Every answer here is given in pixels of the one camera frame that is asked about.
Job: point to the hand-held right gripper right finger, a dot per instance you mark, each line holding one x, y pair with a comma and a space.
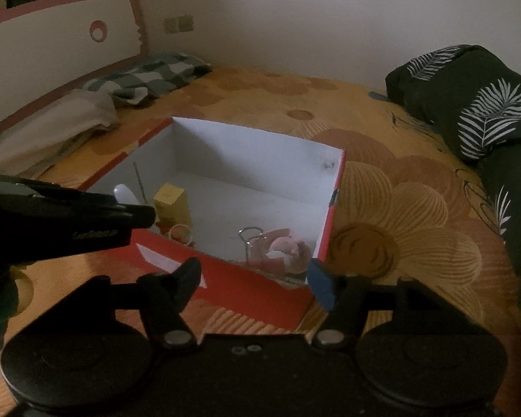
321, 286

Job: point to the dark leaf-print duvet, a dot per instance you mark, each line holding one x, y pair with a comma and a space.
460, 82

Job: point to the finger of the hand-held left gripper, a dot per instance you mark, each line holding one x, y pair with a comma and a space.
134, 216

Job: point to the pink cone-shaped sponge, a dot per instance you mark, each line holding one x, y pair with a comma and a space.
181, 233

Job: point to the beige folded blanket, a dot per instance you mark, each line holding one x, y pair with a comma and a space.
60, 121

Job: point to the red cardboard shoe box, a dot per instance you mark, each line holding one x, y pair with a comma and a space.
243, 169

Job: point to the white printed tube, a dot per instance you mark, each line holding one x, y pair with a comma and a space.
123, 193

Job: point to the small yellow carton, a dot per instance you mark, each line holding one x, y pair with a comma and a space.
169, 204

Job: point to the beige wall socket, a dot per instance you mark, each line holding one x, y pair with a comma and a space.
170, 25
186, 22

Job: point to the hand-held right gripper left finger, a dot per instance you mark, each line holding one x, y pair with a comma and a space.
186, 278

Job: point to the checkered cloth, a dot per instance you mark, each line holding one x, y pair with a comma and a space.
156, 74

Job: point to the white and pink headboard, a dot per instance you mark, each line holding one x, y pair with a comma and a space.
47, 39

